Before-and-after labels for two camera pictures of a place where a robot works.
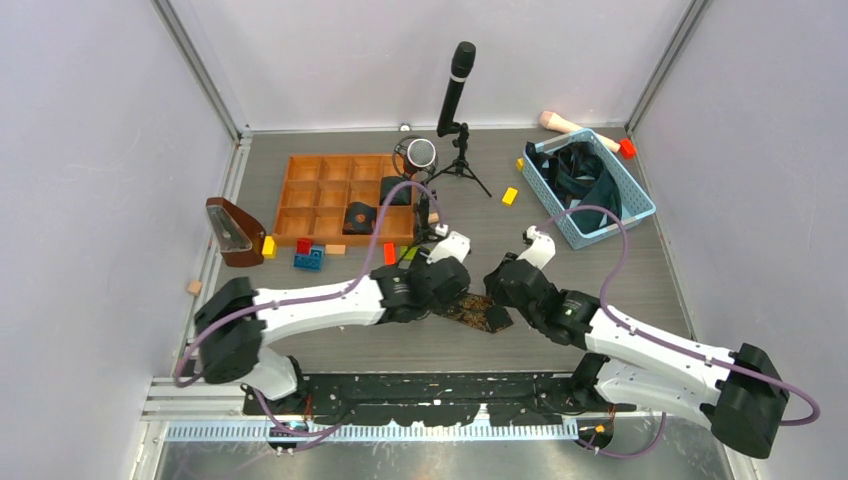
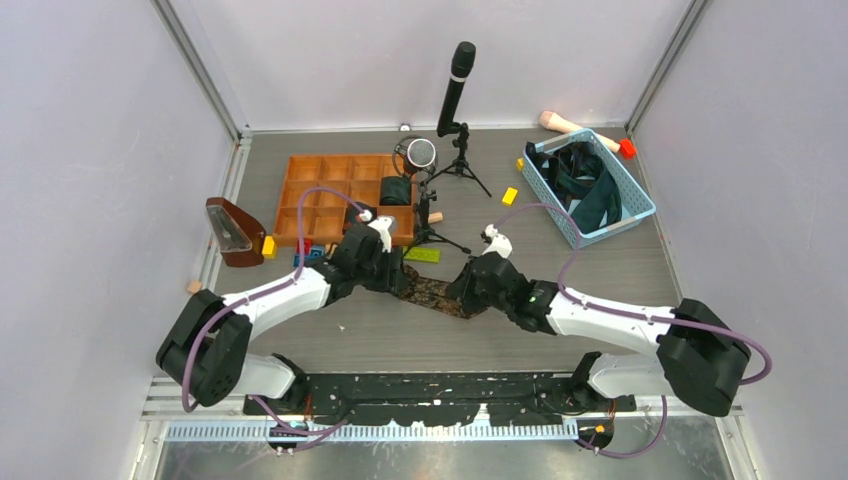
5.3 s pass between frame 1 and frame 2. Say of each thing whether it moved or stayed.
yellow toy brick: stayed
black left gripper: moved
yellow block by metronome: stayed
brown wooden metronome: stayed
